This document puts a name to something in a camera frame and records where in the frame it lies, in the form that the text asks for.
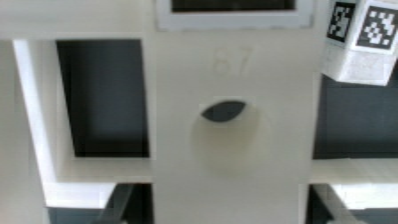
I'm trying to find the white chair back frame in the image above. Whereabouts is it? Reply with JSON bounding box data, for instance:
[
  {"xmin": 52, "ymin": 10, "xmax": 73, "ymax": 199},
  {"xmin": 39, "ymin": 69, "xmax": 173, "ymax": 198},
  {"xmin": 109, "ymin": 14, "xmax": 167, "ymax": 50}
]
[{"xmin": 0, "ymin": 0, "xmax": 329, "ymax": 224}]

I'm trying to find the white U-shaped obstacle fence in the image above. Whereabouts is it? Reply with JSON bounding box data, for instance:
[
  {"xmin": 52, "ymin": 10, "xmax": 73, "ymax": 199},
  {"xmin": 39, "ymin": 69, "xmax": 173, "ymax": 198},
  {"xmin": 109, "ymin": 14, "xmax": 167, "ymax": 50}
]
[{"xmin": 39, "ymin": 158, "xmax": 398, "ymax": 210}]

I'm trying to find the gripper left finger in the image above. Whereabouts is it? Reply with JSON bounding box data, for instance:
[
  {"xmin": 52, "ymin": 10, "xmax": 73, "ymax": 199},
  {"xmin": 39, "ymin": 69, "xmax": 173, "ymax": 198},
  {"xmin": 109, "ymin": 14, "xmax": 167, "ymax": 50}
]
[{"xmin": 89, "ymin": 183, "xmax": 155, "ymax": 224}]

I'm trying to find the white chair leg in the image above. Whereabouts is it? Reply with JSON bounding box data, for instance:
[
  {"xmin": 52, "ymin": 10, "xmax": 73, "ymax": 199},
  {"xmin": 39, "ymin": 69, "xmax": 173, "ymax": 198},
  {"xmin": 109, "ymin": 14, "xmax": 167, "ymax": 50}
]
[{"xmin": 322, "ymin": 0, "xmax": 398, "ymax": 86}]

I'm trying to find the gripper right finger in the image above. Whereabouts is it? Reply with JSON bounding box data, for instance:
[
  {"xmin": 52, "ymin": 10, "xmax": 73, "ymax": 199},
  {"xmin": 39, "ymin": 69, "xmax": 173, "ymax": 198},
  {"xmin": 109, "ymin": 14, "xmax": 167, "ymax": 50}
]
[{"xmin": 306, "ymin": 184, "xmax": 368, "ymax": 224}]

